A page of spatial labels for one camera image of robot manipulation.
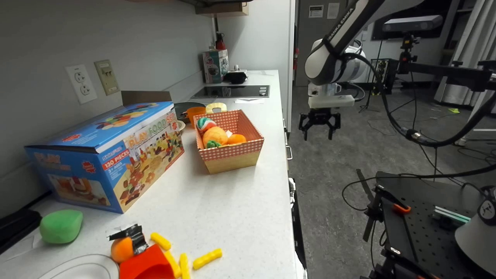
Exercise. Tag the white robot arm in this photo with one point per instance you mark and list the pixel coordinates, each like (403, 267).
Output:
(333, 60)

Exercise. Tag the yellow toy fry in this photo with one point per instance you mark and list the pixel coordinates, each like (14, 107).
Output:
(206, 257)

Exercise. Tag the orange toy ball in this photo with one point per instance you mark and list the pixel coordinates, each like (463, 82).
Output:
(121, 250)

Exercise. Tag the black induction cooktop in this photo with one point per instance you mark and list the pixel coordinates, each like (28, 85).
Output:
(232, 91)

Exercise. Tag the orange cup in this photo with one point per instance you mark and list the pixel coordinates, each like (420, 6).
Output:
(194, 112)

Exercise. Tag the blue toy food box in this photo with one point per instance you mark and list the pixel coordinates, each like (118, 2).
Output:
(110, 160)

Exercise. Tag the green sponge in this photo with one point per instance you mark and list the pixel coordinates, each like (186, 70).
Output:
(60, 226)

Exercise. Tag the black camera on stand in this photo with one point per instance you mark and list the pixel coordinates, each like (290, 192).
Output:
(412, 23)

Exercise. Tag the colourful carton box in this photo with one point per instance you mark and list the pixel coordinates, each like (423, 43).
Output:
(215, 65)

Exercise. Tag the beige light switch plate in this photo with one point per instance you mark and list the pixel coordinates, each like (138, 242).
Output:
(107, 76)

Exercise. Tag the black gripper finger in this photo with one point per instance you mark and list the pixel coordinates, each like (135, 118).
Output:
(304, 124)
(333, 124)

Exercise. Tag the striped plush toy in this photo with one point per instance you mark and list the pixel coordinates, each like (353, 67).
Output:
(205, 124)

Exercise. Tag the red checkered cardboard basket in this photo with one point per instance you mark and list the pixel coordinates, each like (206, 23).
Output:
(242, 147)

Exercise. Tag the orange plush toy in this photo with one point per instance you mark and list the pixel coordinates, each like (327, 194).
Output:
(215, 136)

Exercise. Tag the white plate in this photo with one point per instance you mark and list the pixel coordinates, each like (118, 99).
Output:
(84, 267)

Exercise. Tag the red toy fries holder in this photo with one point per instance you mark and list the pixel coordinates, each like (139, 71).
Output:
(150, 264)

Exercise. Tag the orange handled clamp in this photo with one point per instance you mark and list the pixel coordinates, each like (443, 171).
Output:
(397, 205)

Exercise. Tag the white wall outlet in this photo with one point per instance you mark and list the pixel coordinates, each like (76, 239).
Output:
(81, 82)

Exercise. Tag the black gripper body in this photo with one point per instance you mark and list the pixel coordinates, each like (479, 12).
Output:
(319, 115)

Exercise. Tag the black perforated robot table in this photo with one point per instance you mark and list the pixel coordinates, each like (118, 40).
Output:
(448, 234)

